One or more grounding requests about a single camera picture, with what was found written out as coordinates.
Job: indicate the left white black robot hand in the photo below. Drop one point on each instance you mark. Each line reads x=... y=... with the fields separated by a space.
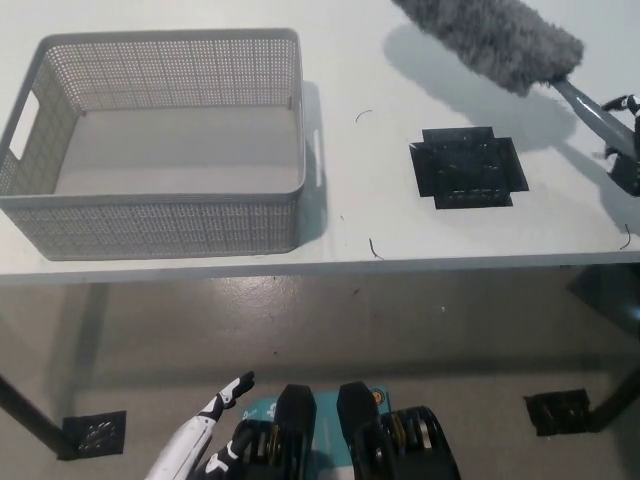
x=185 y=440

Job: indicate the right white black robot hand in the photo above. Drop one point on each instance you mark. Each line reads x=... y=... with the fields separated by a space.
x=627 y=172

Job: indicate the grey fluffy duster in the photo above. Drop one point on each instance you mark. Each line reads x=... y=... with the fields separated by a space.
x=490 y=45

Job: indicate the black tape patch on desk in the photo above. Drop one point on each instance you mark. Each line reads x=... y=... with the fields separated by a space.
x=467 y=167

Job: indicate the black robot body teal tops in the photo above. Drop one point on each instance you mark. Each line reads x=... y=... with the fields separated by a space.
x=360 y=425

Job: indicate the thin black thread piece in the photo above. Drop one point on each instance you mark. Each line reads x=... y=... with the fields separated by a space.
x=362 y=115
x=626 y=240
x=375 y=250

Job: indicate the black floor plate left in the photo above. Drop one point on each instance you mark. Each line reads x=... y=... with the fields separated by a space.
x=97 y=435

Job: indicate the black floor plate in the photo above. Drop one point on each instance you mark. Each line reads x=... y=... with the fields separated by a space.
x=557 y=412
x=97 y=435

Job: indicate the dark under-table plate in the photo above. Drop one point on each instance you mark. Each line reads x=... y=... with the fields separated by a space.
x=610 y=295

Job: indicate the black table leg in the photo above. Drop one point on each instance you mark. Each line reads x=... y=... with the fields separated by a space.
x=30 y=410
x=617 y=400

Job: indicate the grey perforated plastic basket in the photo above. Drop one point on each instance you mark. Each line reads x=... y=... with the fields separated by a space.
x=150 y=225

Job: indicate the black floor plate right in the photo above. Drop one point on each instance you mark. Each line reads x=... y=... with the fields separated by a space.
x=557 y=412

